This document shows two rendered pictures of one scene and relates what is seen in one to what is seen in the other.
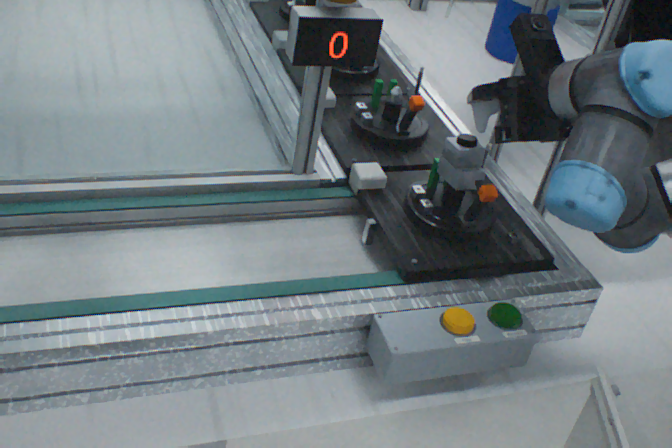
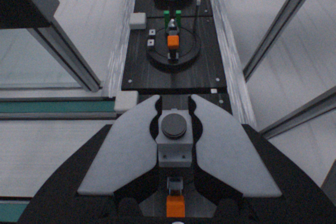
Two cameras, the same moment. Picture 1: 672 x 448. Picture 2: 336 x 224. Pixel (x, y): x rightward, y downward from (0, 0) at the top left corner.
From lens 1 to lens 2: 102 cm
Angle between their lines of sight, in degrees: 34
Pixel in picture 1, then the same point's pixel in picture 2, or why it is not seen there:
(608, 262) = (314, 168)
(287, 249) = (64, 150)
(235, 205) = (42, 113)
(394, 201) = not seen: hidden behind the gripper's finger
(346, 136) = (138, 56)
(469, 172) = (170, 161)
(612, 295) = not seen: hidden behind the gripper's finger
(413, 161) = (174, 84)
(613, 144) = not seen: outside the picture
